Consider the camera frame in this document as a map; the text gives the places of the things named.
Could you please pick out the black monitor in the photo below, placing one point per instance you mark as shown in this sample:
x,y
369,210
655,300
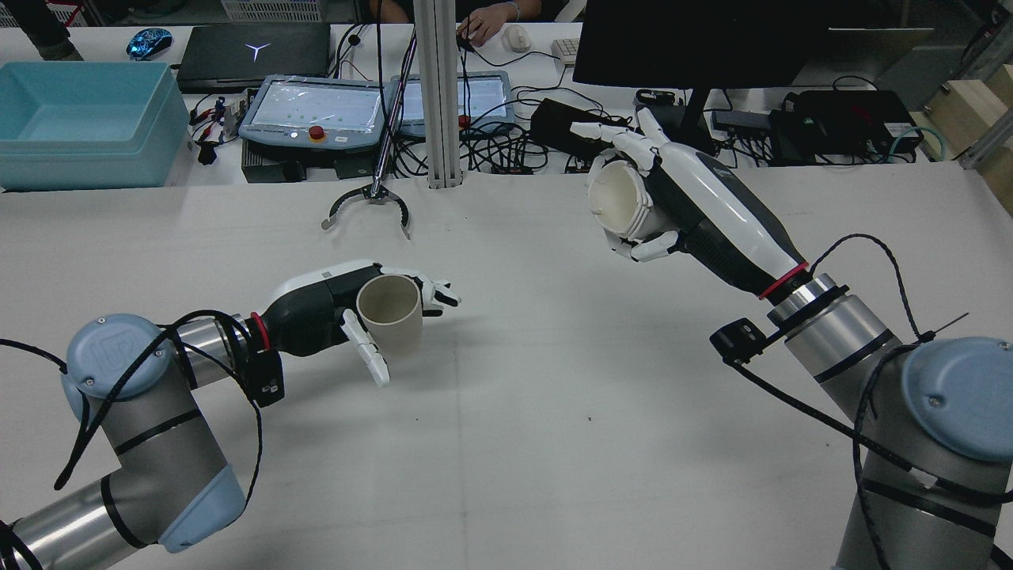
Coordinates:
x,y
696,43

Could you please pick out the blue computer mouse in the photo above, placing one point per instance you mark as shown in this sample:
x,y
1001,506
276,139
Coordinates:
x,y
149,43

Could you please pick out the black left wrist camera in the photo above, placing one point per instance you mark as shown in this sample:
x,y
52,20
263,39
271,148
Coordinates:
x,y
267,380

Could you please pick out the aluminium profile post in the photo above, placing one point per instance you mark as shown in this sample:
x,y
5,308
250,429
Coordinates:
x,y
439,95

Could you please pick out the black power adapter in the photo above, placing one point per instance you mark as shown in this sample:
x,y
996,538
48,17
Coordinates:
x,y
558,119

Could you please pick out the white computer mouse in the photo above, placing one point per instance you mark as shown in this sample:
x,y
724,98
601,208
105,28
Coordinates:
x,y
516,38

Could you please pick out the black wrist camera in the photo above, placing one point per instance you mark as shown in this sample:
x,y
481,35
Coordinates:
x,y
267,380
737,340

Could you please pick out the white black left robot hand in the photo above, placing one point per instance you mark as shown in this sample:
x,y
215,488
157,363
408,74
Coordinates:
x,y
309,317

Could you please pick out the black electronics box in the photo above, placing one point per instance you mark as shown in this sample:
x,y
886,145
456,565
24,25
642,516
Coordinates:
x,y
847,119

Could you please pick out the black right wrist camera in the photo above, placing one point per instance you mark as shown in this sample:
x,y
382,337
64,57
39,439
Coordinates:
x,y
737,340

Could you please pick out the metal claw grabber tool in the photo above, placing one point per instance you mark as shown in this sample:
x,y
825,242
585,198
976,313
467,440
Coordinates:
x,y
378,192

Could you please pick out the grey usb hub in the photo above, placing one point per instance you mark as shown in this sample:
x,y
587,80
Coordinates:
x,y
744,120

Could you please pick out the bystander bare hand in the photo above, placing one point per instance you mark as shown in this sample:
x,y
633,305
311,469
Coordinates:
x,y
483,28

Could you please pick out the dark clothed bystander limb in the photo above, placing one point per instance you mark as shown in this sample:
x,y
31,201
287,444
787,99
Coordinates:
x,y
43,32

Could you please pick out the aluminium frame bar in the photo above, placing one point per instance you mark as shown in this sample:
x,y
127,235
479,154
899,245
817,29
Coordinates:
x,y
989,142

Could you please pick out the beige paper cup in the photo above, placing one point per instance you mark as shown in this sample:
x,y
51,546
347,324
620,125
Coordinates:
x,y
396,328

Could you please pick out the black laptop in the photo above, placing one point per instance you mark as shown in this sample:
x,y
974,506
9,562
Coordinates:
x,y
253,59

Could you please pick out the grey teach pendant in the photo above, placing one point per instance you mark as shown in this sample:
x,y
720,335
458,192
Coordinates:
x,y
316,107
483,99

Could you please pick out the white plastic basket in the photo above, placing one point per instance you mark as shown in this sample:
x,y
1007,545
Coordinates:
x,y
273,9

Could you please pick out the white paper cup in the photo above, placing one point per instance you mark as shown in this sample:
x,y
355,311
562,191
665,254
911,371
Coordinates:
x,y
621,198

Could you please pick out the bystander bare forearm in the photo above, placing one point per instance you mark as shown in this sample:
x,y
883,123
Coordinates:
x,y
526,8

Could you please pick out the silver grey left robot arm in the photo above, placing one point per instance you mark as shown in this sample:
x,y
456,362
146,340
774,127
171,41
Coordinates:
x,y
150,443

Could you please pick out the white keyboard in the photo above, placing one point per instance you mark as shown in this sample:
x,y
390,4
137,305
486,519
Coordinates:
x,y
567,51

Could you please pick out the teal plastic bin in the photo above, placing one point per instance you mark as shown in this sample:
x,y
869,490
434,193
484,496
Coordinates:
x,y
87,158

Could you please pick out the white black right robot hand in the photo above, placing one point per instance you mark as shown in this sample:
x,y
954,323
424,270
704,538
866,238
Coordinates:
x,y
728,206

